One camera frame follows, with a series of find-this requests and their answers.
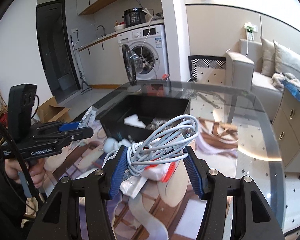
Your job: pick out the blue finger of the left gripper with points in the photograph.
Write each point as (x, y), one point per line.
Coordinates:
(65, 137)
(56, 126)

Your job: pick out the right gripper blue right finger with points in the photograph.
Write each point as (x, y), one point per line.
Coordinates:
(252, 216)

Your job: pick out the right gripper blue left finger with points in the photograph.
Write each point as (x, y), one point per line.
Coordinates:
(59, 216)

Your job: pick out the person left hand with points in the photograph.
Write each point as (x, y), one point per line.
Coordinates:
(37, 172)

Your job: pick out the brown cardboard box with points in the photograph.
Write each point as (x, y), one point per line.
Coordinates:
(51, 111)

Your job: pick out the clear plastic printed bag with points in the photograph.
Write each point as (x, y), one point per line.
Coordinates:
(89, 119)

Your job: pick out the floor mop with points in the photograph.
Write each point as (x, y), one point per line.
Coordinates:
(85, 87)

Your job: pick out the white foam piece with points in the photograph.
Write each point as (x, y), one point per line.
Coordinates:
(134, 121)

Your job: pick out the black storage box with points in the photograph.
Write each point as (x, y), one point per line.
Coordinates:
(147, 108)

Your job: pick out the red label glue bag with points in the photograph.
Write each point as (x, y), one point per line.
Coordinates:
(160, 172)

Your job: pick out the red cardboard box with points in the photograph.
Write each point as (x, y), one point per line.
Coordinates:
(159, 87)

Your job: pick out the kitchen faucet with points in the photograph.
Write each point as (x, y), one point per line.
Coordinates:
(101, 30)

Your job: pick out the white washing machine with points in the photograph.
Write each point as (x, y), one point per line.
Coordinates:
(144, 53)

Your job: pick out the white red bowl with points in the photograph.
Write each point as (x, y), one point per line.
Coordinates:
(119, 27)

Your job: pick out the black pressure cooker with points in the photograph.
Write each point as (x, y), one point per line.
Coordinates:
(134, 16)

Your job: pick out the blue book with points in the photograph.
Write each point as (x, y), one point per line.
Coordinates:
(292, 88)

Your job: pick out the beige sofa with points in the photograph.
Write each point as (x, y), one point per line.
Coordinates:
(259, 67)

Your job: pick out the grey cushion left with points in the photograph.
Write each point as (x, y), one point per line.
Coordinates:
(268, 57)

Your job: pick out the grey cushion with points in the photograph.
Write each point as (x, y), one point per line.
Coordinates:
(286, 60)
(268, 57)

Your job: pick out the grey cushion right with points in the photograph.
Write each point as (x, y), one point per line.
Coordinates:
(286, 60)

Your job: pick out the patterned black white chair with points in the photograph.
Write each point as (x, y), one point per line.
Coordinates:
(207, 69)

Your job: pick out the black camera module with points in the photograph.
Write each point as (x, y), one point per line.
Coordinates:
(20, 102)

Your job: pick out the white wall socket charger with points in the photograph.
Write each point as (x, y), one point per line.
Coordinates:
(250, 30)

